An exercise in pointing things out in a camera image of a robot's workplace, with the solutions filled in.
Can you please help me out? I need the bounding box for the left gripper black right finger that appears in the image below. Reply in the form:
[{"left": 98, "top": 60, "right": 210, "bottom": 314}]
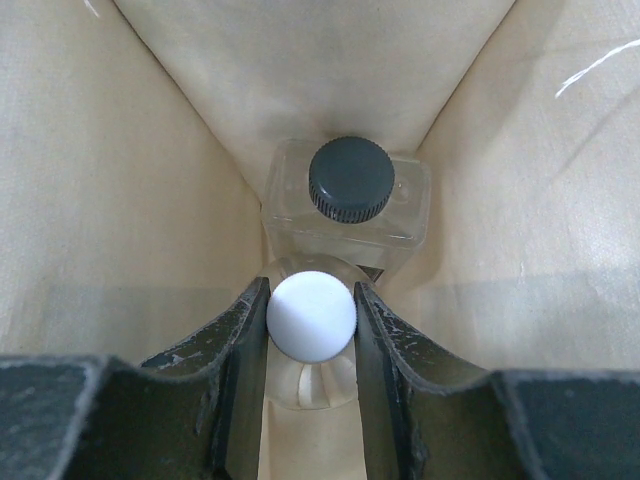
[{"left": 354, "top": 283, "right": 639, "bottom": 479}]

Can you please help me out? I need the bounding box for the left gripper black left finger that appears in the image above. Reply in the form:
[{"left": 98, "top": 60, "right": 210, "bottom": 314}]
[{"left": 1, "top": 277, "right": 270, "bottom": 479}]

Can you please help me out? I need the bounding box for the chrome bottle white cap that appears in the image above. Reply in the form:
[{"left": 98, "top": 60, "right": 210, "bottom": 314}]
[{"left": 260, "top": 254, "right": 370, "bottom": 410}]

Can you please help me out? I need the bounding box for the clear square bottle black cap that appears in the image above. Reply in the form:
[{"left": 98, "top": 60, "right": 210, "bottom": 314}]
[{"left": 262, "top": 136, "right": 431, "bottom": 283}]

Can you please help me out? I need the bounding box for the cream canvas tote bag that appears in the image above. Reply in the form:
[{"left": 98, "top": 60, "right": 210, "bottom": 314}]
[{"left": 1, "top": 1, "right": 639, "bottom": 479}]

